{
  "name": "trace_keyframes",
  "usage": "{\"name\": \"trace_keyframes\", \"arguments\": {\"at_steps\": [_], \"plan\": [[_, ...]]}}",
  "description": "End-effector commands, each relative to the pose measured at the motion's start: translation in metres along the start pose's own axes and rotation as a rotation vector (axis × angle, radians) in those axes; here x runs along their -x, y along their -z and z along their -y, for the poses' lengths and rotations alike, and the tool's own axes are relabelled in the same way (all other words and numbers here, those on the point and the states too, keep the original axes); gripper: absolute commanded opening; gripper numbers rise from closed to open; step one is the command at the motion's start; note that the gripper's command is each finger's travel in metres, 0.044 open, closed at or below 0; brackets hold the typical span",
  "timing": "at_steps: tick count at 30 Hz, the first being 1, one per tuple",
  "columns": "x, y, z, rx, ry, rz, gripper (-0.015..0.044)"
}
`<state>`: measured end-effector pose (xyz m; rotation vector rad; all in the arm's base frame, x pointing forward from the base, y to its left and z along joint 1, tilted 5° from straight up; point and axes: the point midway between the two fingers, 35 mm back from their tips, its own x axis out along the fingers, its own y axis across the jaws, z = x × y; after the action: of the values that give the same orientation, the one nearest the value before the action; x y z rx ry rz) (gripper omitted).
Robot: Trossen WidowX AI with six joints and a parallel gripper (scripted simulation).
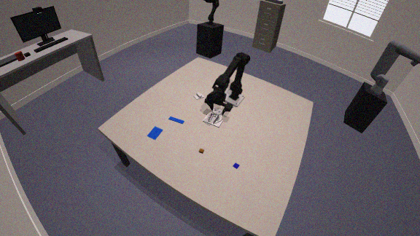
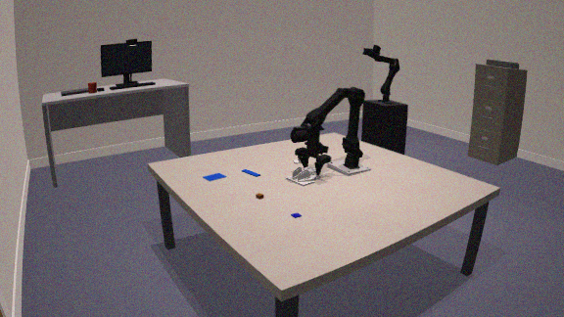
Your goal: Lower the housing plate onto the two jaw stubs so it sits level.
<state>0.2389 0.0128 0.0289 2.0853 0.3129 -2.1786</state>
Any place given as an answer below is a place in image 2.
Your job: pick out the blue flat rectangular plate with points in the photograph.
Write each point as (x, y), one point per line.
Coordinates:
(214, 177)

